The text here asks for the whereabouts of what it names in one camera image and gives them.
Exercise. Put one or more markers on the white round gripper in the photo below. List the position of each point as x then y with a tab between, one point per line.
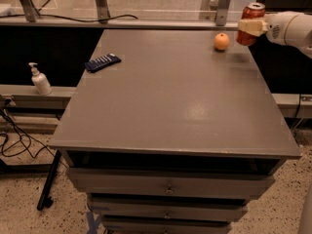
275	29

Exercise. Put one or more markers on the red coke can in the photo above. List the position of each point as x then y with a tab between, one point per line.
252	24

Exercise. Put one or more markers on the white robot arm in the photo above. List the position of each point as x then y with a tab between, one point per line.
298	32

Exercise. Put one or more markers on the orange fruit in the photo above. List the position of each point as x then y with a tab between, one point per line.
221	41

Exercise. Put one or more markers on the grey drawer cabinet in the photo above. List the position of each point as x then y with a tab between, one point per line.
176	138

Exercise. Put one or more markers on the dark blue snack packet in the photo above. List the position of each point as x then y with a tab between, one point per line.
97	64

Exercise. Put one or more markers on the white pump soap bottle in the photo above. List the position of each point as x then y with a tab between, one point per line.
40	80

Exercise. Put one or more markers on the black bar on floor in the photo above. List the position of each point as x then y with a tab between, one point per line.
45	201

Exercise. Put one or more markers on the metal railing frame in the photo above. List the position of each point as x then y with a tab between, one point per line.
125	14

